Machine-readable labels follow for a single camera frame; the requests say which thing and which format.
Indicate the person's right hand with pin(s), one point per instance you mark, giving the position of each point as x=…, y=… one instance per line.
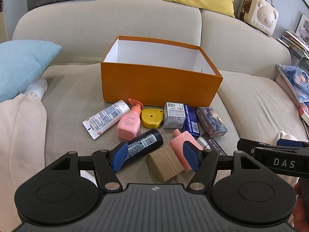
x=303, y=198

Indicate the orange cardboard box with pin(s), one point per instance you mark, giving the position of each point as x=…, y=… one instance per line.
x=157, y=84

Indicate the person's cream trouser leg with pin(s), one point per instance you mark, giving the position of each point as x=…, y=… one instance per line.
x=19, y=137
x=286, y=135

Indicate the pink cushion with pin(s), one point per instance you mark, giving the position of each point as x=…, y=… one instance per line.
x=286, y=89

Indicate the white lotion tube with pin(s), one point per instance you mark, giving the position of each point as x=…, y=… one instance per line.
x=106, y=118

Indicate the pink capped bottle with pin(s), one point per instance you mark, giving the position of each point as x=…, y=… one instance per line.
x=179, y=145

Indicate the tan cardboard block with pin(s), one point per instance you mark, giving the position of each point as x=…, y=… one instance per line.
x=164, y=164

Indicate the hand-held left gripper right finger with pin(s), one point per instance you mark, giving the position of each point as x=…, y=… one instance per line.
x=190, y=155

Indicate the grey clear plastic box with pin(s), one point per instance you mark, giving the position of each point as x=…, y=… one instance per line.
x=172, y=116

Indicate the light blue pillow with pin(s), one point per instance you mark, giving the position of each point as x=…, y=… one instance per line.
x=21, y=62

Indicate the person's cream right trouser leg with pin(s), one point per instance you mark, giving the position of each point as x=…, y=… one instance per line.
x=286, y=135

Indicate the blue rectangular box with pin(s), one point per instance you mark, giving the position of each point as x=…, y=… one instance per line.
x=192, y=123

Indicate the dark illustrated card box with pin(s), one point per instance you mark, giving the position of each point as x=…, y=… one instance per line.
x=212, y=122

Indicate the cream bear suitcase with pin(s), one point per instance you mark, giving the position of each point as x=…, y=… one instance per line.
x=260, y=17

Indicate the blue printed pillow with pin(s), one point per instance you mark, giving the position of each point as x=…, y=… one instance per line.
x=297, y=82

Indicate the black cylindrical bottle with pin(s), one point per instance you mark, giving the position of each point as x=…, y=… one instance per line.
x=144, y=142

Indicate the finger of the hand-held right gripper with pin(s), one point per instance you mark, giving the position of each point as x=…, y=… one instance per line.
x=288, y=142
x=246, y=146

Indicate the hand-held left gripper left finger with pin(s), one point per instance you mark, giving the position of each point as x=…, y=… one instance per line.
x=120, y=156

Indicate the beige sofa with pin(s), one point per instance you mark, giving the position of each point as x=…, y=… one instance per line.
x=154, y=17

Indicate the pink pump bottle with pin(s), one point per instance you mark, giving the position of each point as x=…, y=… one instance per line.
x=128, y=125

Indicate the person's white sock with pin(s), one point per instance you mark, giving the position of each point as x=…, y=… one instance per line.
x=36, y=87

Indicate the red and white book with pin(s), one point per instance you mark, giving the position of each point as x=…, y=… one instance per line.
x=304, y=116

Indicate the stack of books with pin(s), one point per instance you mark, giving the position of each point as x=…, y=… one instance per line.
x=297, y=41

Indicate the person's cream left trouser leg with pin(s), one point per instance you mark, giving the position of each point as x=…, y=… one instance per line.
x=19, y=137

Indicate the yellow tape measure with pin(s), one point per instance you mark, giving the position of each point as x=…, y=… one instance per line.
x=151, y=119

